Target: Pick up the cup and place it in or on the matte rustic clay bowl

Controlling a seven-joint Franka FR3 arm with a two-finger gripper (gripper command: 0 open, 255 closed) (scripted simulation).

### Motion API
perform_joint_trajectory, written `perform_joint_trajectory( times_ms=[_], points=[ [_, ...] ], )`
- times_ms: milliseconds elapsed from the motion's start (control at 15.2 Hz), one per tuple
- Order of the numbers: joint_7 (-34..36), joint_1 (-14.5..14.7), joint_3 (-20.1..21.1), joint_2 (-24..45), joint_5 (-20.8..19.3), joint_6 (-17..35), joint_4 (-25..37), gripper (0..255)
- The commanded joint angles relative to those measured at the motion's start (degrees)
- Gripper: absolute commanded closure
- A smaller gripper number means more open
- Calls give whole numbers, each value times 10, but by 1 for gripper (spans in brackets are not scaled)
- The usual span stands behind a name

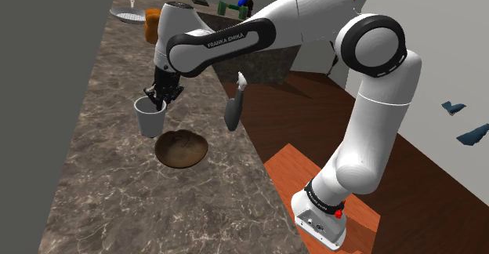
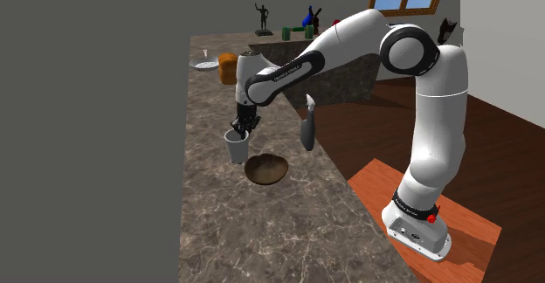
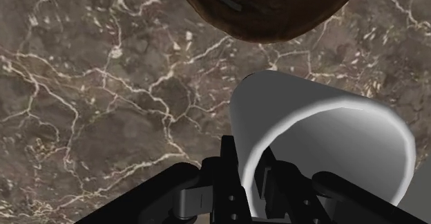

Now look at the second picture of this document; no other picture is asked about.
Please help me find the brown wooden bowl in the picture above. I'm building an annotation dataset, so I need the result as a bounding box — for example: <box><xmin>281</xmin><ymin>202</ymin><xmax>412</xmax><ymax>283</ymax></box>
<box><xmin>244</xmin><ymin>153</ymin><xmax>290</xmax><ymax>186</ymax></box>

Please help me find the blue bottle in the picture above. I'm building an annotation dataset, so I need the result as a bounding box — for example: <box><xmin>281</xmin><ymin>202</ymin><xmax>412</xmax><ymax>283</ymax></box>
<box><xmin>301</xmin><ymin>4</ymin><xmax>314</xmax><ymax>29</ymax></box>

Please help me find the brown bread loaf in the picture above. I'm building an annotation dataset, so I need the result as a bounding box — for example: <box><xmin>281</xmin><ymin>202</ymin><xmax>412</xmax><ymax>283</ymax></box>
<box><xmin>217</xmin><ymin>52</ymin><xmax>238</xmax><ymax>86</ymax></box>

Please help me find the red wooden robot stand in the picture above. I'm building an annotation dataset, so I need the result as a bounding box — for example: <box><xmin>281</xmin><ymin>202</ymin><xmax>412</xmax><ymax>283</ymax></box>
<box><xmin>347</xmin><ymin>157</ymin><xmax>503</xmax><ymax>283</ymax></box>

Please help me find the black human statuette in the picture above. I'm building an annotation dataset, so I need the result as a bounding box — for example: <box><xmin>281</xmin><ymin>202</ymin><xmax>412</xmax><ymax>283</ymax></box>
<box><xmin>254</xmin><ymin>3</ymin><xmax>274</xmax><ymax>37</ymax></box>

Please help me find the silver pan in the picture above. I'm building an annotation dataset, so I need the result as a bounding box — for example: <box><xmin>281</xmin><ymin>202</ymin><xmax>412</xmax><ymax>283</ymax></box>
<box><xmin>189</xmin><ymin>49</ymin><xmax>220</xmax><ymax>72</ymax></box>

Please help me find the grey spray bottle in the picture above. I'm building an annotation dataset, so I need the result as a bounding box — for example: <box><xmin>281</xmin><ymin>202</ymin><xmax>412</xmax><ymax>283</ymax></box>
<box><xmin>300</xmin><ymin>93</ymin><xmax>317</xmax><ymax>153</ymax></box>

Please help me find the green dumbbell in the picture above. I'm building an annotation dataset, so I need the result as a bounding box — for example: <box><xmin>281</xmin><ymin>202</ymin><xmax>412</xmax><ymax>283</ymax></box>
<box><xmin>281</xmin><ymin>24</ymin><xmax>315</xmax><ymax>42</ymax></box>

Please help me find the white cup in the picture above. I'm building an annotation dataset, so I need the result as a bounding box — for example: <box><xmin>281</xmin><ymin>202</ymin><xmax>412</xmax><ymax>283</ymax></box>
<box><xmin>224</xmin><ymin>128</ymin><xmax>250</xmax><ymax>165</ymax></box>

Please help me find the black and brown figure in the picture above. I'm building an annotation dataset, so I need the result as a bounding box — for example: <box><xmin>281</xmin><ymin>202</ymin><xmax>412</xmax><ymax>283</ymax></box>
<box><xmin>437</xmin><ymin>17</ymin><xmax>459</xmax><ymax>46</ymax></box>

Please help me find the dark red bottle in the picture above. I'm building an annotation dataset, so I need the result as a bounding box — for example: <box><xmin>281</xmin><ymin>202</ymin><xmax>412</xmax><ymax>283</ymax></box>
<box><xmin>311</xmin><ymin>7</ymin><xmax>323</xmax><ymax>37</ymax></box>

